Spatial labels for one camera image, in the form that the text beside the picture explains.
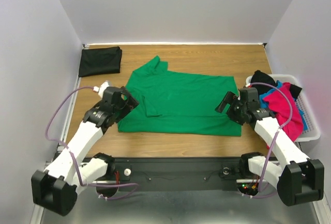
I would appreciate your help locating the black t shirt in basket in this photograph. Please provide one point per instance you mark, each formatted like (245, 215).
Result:
(265, 89)

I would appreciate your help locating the white knob on plate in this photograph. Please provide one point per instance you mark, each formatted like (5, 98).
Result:
(127, 172)

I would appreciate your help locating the pink t shirt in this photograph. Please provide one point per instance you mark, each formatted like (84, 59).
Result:
(278, 104)

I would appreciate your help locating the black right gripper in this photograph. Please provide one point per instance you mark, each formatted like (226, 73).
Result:
(233, 105)

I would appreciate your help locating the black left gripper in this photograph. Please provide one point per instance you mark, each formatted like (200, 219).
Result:
(130, 104)

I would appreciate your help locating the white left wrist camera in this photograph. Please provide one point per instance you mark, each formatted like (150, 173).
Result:
(100, 89)

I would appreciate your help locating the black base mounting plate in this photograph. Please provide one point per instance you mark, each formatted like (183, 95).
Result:
(182, 174)

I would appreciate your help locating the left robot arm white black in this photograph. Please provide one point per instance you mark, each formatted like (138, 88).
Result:
(57, 187)

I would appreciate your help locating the green t shirt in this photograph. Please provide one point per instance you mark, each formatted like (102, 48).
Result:
(177, 102)

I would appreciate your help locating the silver knob on plate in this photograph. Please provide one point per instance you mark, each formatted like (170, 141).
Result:
(226, 171)

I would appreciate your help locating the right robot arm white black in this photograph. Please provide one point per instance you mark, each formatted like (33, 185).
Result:
(297, 178)

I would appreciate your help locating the folded black t shirt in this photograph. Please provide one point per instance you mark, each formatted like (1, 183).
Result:
(100, 61)

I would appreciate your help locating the white plastic laundry basket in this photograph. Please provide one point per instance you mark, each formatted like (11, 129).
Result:
(313, 132)

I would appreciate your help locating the aluminium frame rail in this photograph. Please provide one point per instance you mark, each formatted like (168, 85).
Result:
(37, 215)

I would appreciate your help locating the blue t shirt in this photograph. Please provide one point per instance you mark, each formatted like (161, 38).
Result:
(277, 103)

